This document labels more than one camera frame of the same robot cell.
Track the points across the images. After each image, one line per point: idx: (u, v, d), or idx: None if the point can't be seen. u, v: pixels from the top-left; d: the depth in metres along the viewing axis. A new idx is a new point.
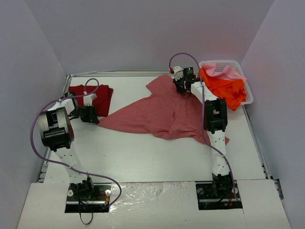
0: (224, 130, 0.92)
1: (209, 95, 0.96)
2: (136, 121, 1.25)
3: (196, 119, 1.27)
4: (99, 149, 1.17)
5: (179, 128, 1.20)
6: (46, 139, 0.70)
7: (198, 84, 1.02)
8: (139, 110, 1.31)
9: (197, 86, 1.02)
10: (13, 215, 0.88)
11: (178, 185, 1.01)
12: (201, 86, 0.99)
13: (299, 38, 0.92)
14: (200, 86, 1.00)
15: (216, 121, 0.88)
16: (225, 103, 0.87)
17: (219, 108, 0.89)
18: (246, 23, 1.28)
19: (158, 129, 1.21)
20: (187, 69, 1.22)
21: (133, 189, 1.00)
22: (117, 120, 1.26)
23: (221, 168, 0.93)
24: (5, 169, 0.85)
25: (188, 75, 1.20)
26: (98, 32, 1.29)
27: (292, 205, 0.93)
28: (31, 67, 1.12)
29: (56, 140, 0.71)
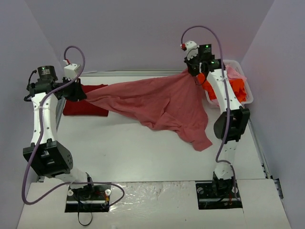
0: (238, 140, 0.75)
1: (230, 99, 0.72)
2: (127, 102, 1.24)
3: (187, 114, 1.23)
4: (99, 149, 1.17)
5: (164, 123, 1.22)
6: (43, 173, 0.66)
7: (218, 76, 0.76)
8: (136, 89, 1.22)
9: (217, 78, 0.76)
10: (13, 214, 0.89)
11: (178, 184, 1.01)
12: (223, 80, 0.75)
13: (299, 37, 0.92)
14: (220, 80, 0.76)
15: (231, 132, 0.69)
16: (249, 113, 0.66)
17: (240, 118, 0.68)
18: (246, 22, 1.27)
19: (145, 119, 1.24)
20: (204, 46, 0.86)
21: (133, 189, 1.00)
22: (109, 101, 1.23)
23: (225, 173, 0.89)
24: (5, 169, 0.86)
25: (204, 56, 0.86)
26: (98, 32, 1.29)
27: (292, 205, 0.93)
28: (30, 67, 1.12)
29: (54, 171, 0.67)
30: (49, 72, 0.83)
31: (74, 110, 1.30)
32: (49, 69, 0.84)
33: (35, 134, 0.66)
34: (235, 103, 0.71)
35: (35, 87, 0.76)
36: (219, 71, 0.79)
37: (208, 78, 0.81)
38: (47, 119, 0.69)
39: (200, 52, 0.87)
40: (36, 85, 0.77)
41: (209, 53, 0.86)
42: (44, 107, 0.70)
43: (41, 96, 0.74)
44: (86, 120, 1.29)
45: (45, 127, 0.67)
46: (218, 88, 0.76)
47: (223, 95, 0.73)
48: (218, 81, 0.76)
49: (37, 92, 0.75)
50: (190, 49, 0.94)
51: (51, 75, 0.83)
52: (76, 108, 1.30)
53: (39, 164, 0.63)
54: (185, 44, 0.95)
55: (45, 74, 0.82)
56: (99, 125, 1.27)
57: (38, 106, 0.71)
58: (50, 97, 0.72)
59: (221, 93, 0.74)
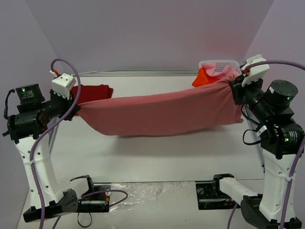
0: None
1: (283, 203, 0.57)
2: (127, 122, 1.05)
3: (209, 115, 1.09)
4: (99, 150, 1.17)
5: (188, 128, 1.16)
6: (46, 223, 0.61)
7: (283, 171, 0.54)
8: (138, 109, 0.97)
9: (280, 171, 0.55)
10: (14, 214, 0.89)
11: (178, 185, 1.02)
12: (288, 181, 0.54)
13: (299, 38, 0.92)
14: (282, 176, 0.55)
15: None
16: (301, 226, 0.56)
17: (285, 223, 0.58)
18: (246, 22, 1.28)
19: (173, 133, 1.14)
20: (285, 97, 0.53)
21: (133, 189, 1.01)
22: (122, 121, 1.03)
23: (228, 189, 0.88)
24: (5, 169, 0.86)
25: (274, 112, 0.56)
26: (99, 32, 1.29)
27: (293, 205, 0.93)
28: (31, 67, 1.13)
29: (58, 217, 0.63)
30: (32, 96, 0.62)
31: None
32: (31, 90, 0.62)
33: (33, 196, 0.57)
34: (289, 212, 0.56)
35: (15, 124, 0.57)
36: (289, 157, 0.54)
37: (270, 153, 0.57)
38: (43, 176, 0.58)
39: (273, 102, 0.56)
40: (16, 120, 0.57)
41: (283, 109, 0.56)
42: (37, 160, 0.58)
43: (29, 142, 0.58)
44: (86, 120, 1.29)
45: (44, 186, 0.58)
46: (274, 183, 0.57)
47: (276, 199, 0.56)
48: (278, 176, 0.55)
49: (19, 132, 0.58)
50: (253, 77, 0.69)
51: (36, 97, 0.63)
52: None
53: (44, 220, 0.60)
54: (248, 69, 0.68)
55: (26, 98, 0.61)
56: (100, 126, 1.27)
57: (27, 158, 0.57)
58: (40, 142, 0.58)
59: (273, 194, 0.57)
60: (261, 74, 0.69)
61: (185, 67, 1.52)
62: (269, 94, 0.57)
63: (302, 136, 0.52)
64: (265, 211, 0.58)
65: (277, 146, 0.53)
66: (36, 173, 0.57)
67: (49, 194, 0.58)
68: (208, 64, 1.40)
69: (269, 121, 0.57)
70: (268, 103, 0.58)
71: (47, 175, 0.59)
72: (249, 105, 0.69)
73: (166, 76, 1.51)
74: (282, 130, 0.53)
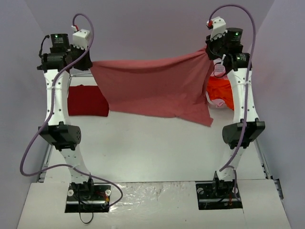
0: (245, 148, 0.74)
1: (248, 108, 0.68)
2: (130, 95, 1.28)
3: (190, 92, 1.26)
4: (99, 150, 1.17)
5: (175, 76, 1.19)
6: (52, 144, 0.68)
7: (240, 78, 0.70)
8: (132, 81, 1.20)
9: (238, 79, 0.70)
10: (13, 214, 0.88)
11: (178, 185, 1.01)
12: (245, 84, 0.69)
13: (298, 37, 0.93)
14: (242, 83, 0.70)
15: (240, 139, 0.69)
16: (264, 128, 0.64)
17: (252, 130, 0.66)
18: (246, 22, 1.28)
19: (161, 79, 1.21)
20: (233, 32, 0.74)
21: (133, 189, 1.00)
22: (123, 78, 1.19)
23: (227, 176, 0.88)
24: (6, 168, 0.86)
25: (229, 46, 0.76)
26: (99, 32, 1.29)
27: (292, 204, 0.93)
28: (32, 67, 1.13)
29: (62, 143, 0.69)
30: (63, 41, 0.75)
31: (74, 110, 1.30)
32: (62, 37, 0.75)
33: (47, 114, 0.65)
34: (253, 114, 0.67)
35: (47, 59, 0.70)
36: (243, 70, 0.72)
37: (230, 73, 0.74)
38: (59, 100, 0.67)
39: (228, 39, 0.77)
40: (48, 56, 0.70)
41: (237, 43, 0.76)
42: (56, 87, 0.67)
43: (53, 73, 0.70)
44: (87, 120, 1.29)
45: (57, 109, 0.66)
46: (237, 90, 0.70)
47: (241, 102, 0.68)
48: (238, 84, 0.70)
49: (49, 66, 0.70)
50: (217, 30, 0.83)
51: (65, 45, 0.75)
52: (77, 108, 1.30)
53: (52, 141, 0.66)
54: (212, 22, 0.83)
55: (57, 44, 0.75)
56: (100, 125, 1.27)
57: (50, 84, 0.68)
58: (62, 74, 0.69)
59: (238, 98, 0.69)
60: (223, 29, 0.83)
61: None
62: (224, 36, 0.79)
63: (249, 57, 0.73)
64: (236, 118, 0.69)
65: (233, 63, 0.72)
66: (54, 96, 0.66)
67: (61, 116, 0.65)
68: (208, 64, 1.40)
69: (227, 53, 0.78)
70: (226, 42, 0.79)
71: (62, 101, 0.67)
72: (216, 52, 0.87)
73: None
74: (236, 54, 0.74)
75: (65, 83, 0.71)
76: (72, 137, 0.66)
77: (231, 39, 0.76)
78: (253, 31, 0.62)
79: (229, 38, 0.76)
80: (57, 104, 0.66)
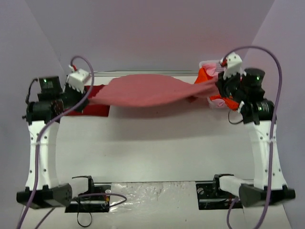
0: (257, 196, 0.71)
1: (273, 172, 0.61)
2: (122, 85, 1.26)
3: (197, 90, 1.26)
4: (98, 151, 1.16)
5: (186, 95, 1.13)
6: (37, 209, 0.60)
7: (263, 133, 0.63)
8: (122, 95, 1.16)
9: (261, 135, 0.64)
10: (13, 215, 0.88)
11: (178, 184, 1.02)
12: (269, 142, 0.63)
13: (299, 39, 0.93)
14: (265, 141, 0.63)
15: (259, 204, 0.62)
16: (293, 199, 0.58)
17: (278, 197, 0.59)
18: (247, 22, 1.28)
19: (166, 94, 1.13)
20: (255, 77, 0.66)
21: (134, 189, 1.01)
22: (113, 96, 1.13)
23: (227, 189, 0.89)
24: (6, 168, 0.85)
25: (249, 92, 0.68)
26: (99, 32, 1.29)
27: (292, 205, 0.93)
28: (32, 67, 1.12)
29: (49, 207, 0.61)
30: (52, 87, 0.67)
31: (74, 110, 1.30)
32: (51, 82, 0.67)
33: (31, 176, 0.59)
34: (278, 179, 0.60)
35: (33, 109, 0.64)
36: (266, 125, 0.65)
37: (249, 124, 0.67)
38: (44, 158, 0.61)
39: (246, 83, 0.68)
40: (35, 105, 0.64)
41: (257, 88, 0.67)
42: (42, 142, 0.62)
43: (39, 126, 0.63)
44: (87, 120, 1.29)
45: (42, 169, 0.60)
46: (259, 149, 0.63)
47: (265, 164, 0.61)
48: (260, 140, 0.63)
49: (35, 117, 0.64)
50: (232, 68, 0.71)
51: (54, 89, 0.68)
52: None
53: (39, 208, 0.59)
54: (227, 60, 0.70)
55: (46, 88, 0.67)
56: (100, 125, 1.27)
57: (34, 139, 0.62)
58: (48, 127, 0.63)
59: (261, 161, 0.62)
60: (239, 66, 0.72)
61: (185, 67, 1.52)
62: (243, 77, 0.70)
63: (272, 108, 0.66)
64: (257, 181, 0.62)
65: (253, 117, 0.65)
66: (39, 152, 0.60)
67: (45, 175, 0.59)
68: (208, 64, 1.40)
69: (245, 98, 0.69)
70: (243, 85, 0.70)
71: (47, 159, 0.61)
72: (229, 93, 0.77)
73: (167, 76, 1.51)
74: (256, 103, 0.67)
75: (53, 135, 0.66)
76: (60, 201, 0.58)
77: (251, 84, 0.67)
78: (279, 80, 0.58)
79: (249, 83, 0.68)
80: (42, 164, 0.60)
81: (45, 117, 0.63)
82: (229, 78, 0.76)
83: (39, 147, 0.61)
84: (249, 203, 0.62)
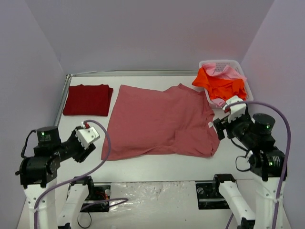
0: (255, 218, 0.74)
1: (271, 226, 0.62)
2: (127, 109, 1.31)
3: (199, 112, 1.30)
4: (97, 154, 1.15)
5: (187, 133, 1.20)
6: None
7: (268, 192, 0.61)
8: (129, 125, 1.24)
9: (268, 193, 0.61)
10: (13, 215, 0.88)
11: (178, 184, 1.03)
12: (275, 202, 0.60)
13: (299, 39, 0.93)
14: (271, 199, 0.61)
15: None
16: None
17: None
18: (247, 22, 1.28)
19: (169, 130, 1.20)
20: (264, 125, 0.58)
21: (133, 189, 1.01)
22: (121, 130, 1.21)
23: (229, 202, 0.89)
24: (6, 169, 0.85)
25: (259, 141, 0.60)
26: (99, 32, 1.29)
27: (292, 204, 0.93)
28: (32, 67, 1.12)
29: None
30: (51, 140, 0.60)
31: (74, 110, 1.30)
32: (49, 134, 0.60)
33: None
34: None
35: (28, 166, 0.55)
36: (275, 181, 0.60)
37: (258, 176, 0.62)
38: (43, 224, 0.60)
39: (255, 131, 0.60)
40: (30, 161, 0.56)
41: (266, 137, 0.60)
42: (39, 209, 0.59)
43: (36, 189, 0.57)
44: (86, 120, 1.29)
45: None
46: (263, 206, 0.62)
47: (267, 222, 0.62)
48: (267, 198, 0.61)
49: (29, 180, 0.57)
50: (236, 112, 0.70)
51: (54, 142, 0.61)
52: (77, 108, 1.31)
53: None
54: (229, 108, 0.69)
55: (44, 141, 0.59)
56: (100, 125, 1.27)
57: (32, 202, 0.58)
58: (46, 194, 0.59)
59: (265, 215, 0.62)
60: (241, 110, 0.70)
61: (185, 67, 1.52)
62: (251, 124, 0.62)
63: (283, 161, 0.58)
64: None
65: (263, 172, 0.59)
66: (38, 221, 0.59)
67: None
68: (208, 64, 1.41)
69: (254, 147, 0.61)
70: (251, 132, 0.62)
71: (47, 225, 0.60)
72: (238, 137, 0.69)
73: (166, 76, 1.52)
74: (266, 154, 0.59)
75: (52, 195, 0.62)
76: None
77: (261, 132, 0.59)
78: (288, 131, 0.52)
79: (259, 132, 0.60)
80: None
81: (41, 180, 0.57)
82: (234, 121, 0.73)
83: (37, 213, 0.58)
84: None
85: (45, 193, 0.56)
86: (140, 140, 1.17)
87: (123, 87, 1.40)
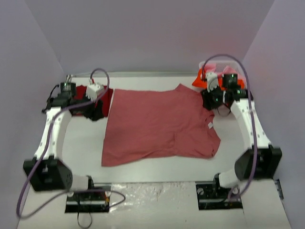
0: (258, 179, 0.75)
1: (258, 134, 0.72)
2: (126, 112, 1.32)
3: (198, 114, 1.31)
4: (96, 156, 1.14)
5: (185, 136, 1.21)
6: (39, 187, 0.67)
7: (243, 107, 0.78)
8: (127, 127, 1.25)
9: (242, 109, 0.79)
10: (13, 216, 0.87)
11: (178, 185, 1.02)
12: (249, 111, 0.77)
13: (299, 39, 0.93)
14: (247, 111, 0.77)
15: (257, 173, 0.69)
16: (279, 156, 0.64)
17: (269, 158, 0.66)
18: (247, 23, 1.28)
19: (167, 134, 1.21)
20: (228, 76, 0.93)
21: (133, 189, 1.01)
22: (120, 132, 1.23)
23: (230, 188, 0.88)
24: (6, 169, 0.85)
25: (229, 84, 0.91)
26: (99, 32, 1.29)
27: (292, 205, 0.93)
28: (32, 67, 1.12)
29: (50, 187, 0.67)
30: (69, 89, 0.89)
31: None
32: (69, 85, 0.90)
33: (40, 148, 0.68)
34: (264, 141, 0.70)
35: (53, 101, 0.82)
36: (245, 102, 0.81)
37: (233, 108, 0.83)
38: (55, 134, 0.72)
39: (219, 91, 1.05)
40: (55, 99, 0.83)
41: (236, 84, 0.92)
42: (55, 121, 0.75)
43: (55, 111, 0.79)
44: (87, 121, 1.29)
45: (51, 142, 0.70)
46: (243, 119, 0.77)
47: (249, 129, 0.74)
48: (242, 112, 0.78)
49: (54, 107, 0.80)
50: (210, 81, 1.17)
51: (72, 92, 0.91)
52: None
53: (37, 180, 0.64)
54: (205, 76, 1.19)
55: (65, 90, 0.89)
56: (100, 126, 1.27)
57: (50, 120, 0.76)
58: (64, 112, 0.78)
59: (246, 127, 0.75)
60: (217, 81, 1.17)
61: (185, 68, 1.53)
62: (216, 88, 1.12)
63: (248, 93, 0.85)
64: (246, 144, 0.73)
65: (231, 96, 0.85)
66: (52, 130, 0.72)
67: (52, 149, 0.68)
68: (208, 64, 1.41)
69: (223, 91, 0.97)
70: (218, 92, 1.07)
71: (57, 137, 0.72)
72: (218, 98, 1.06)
73: (166, 77, 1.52)
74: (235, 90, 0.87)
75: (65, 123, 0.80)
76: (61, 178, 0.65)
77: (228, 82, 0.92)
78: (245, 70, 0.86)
79: (226, 83, 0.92)
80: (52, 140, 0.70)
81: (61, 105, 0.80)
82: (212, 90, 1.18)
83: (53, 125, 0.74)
84: (242, 167, 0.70)
85: (63, 110, 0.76)
86: (138, 144, 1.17)
87: (118, 91, 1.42)
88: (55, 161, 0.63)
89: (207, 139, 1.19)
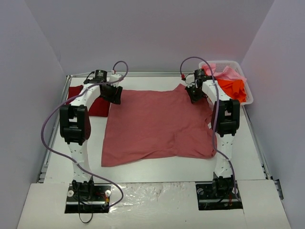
0: (234, 134, 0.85)
1: (221, 95, 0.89)
2: (127, 111, 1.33)
3: (198, 114, 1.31)
4: (97, 156, 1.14)
5: (185, 136, 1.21)
6: (63, 130, 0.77)
7: (209, 82, 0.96)
8: (128, 126, 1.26)
9: (209, 84, 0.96)
10: (13, 215, 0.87)
11: (178, 185, 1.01)
12: (214, 84, 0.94)
13: (299, 39, 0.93)
14: (212, 85, 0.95)
15: (227, 124, 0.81)
16: (238, 104, 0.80)
17: (232, 109, 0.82)
18: (247, 23, 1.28)
19: (167, 134, 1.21)
20: (198, 70, 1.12)
21: (133, 189, 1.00)
22: (120, 131, 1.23)
23: (224, 171, 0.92)
24: (6, 169, 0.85)
25: (200, 75, 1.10)
26: (99, 33, 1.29)
27: (292, 205, 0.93)
28: (31, 67, 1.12)
29: (73, 135, 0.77)
30: (102, 75, 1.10)
31: None
32: (102, 72, 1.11)
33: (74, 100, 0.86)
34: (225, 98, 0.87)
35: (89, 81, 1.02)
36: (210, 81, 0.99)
37: (205, 89, 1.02)
38: (87, 97, 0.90)
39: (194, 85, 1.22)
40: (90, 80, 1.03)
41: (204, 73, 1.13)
42: (89, 89, 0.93)
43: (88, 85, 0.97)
44: None
45: (83, 99, 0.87)
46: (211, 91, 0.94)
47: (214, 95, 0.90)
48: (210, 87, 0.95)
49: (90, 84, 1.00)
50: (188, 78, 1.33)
51: (103, 78, 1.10)
52: None
53: (65, 121, 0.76)
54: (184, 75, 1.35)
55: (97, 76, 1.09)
56: (99, 126, 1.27)
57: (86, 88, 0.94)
58: (96, 86, 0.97)
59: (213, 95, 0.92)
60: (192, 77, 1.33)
61: (185, 68, 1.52)
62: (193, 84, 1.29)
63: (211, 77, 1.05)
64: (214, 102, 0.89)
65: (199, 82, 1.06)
66: (86, 93, 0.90)
67: (83, 102, 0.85)
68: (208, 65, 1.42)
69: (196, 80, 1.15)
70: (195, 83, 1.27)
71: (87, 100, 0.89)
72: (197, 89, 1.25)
73: (166, 77, 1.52)
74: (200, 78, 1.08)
75: (93, 96, 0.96)
76: (84, 122, 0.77)
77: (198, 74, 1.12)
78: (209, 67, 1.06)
79: (196, 75, 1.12)
80: (85, 98, 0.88)
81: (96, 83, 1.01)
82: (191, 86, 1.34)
83: (86, 91, 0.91)
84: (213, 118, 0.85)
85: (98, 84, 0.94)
86: (138, 144, 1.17)
87: None
88: (83, 108, 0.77)
89: (208, 139, 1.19)
